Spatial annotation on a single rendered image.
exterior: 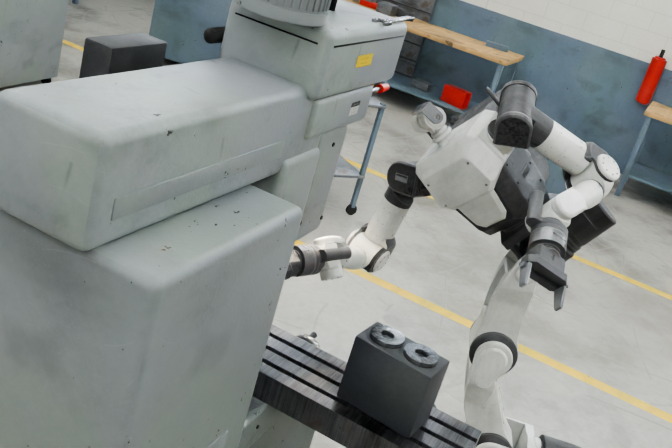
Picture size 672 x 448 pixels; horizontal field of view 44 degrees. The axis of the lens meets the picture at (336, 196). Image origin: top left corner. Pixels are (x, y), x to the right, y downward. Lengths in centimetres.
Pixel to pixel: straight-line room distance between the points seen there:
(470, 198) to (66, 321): 125
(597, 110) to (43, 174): 846
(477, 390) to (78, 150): 164
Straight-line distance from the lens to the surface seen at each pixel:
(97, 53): 190
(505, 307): 251
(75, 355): 146
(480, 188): 229
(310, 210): 210
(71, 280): 141
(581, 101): 951
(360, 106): 208
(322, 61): 177
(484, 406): 267
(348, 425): 217
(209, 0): 816
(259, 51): 184
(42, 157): 134
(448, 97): 901
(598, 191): 227
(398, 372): 210
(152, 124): 135
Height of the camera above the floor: 220
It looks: 21 degrees down
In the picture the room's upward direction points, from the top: 16 degrees clockwise
